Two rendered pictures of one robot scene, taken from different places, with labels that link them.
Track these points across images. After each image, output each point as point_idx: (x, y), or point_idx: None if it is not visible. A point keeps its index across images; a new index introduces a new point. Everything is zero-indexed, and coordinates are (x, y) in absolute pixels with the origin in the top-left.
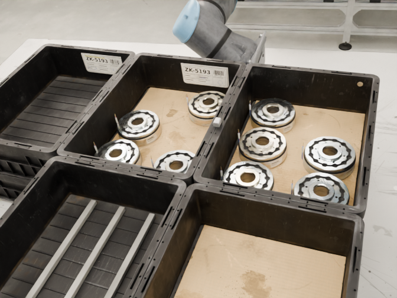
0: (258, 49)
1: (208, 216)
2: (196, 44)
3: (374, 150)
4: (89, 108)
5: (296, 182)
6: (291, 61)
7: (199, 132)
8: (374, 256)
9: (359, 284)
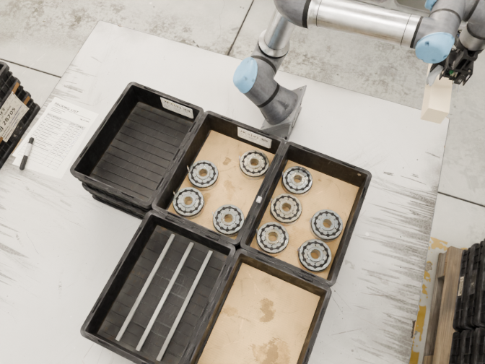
0: (297, 107)
1: (245, 261)
2: (250, 97)
3: None
4: (171, 167)
5: (302, 239)
6: (322, 99)
7: (245, 183)
8: (340, 281)
9: None
